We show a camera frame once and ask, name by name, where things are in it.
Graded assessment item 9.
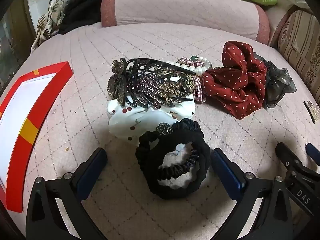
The red polka dot scrunchie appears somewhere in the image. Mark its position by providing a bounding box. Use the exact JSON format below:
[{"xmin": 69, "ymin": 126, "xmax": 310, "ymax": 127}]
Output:
[{"xmin": 201, "ymin": 41, "xmax": 267, "ymax": 120}]

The white pearl bracelet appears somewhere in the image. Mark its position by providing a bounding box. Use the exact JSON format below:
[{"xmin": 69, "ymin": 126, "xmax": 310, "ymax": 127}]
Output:
[{"xmin": 167, "ymin": 59, "xmax": 213, "ymax": 76}]

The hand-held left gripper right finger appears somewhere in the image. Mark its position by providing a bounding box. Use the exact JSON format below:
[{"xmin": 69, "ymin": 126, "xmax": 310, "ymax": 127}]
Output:
[{"xmin": 211, "ymin": 147, "xmax": 293, "ymax": 240}]

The thick black scrunchie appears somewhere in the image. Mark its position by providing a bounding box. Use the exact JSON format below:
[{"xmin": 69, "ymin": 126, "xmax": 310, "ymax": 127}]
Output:
[{"xmin": 135, "ymin": 118, "xmax": 212, "ymax": 200}]

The white cherry print scrunchie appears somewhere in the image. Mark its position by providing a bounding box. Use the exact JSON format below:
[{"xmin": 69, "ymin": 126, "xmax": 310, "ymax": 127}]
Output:
[{"xmin": 107, "ymin": 96, "xmax": 198, "ymax": 188}]

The pale pink cushion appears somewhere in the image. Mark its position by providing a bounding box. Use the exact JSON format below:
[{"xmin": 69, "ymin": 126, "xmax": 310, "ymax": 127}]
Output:
[{"xmin": 264, "ymin": 0, "xmax": 300, "ymax": 48}]

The pink bolster pillow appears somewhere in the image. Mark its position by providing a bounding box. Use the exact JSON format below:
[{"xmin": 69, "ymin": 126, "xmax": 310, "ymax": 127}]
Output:
[{"xmin": 100, "ymin": 0, "xmax": 270, "ymax": 47}]

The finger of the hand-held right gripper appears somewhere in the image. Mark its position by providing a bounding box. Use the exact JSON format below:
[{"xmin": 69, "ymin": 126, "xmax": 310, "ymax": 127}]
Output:
[
  {"xmin": 306, "ymin": 143, "xmax": 320, "ymax": 167},
  {"xmin": 275, "ymin": 142, "xmax": 305, "ymax": 176}
]

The black cloth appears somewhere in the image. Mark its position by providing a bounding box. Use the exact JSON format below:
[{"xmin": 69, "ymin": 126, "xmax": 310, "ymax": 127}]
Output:
[{"xmin": 59, "ymin": 0, "xmax": 103, "ymax": 34}]

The red plaid scrunchie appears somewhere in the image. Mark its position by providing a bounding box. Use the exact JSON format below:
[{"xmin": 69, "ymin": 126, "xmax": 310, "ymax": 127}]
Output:
[{"xmin": 177, "ymin": 56, "xmax": 207, "ymax": 103}]

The beige striped blanket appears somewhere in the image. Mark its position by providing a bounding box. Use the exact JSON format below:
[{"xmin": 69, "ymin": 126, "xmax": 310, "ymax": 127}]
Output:
[{"xmin": 277, "ymin": 9, "xmax": 320, "ymax": 98}]

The thin black beaded hair tie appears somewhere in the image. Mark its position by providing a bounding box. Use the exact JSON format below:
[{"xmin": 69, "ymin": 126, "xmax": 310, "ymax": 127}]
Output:
[{"xmin": 155, "ymin": 123, "xmax": 200, "ymax": 181}]

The pink quilted bed cover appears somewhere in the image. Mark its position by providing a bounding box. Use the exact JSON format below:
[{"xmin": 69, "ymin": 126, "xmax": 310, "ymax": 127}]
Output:
[{"xmin": 0, "ymin": 23, "xmax": 320, "ymax": 240}]

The red cardboard box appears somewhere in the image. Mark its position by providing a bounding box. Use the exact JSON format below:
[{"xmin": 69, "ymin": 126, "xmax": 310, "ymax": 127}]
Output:
[{"xmin": 0, "ymin": 61, "xmax": 73, "ymax": 213}]

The black sheer organza scrunchie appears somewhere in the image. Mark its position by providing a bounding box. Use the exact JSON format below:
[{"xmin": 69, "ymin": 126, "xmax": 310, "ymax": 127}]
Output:
[{"xmin": 254, "ymin": 52, "xmax": 297, "ymax": 109}]

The leopard print cloth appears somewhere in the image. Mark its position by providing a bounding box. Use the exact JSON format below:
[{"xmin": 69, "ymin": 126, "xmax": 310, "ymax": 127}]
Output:
[{"xmin": 31, "ymin": 0, "xmax": 67, "ymax": 53}]

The dark wooden cabinet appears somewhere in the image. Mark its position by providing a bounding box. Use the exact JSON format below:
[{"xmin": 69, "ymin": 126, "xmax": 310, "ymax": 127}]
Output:
[{"xmin": 0, "ymin": 0, "xmax": 35, "ymax": 85}]

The small gold hair clip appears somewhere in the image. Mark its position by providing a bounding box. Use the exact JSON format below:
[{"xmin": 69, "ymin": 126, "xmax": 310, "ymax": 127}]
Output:
[{"xmin": 303, "ymin": 101, "xmax": 320, "ymax": 124}]

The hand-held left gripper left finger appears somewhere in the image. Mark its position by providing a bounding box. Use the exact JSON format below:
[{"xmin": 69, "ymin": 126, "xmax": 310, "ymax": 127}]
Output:
[{"xmin": 26, "ymin": 147, "xmax": 108, "ymax": 240}]

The black rhinestone hair clip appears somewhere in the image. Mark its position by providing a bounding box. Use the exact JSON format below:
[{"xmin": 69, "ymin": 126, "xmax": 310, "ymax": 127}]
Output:
[{"xmin": 107, "ymin": 58, "xmax": 197, "ymax": 110}]

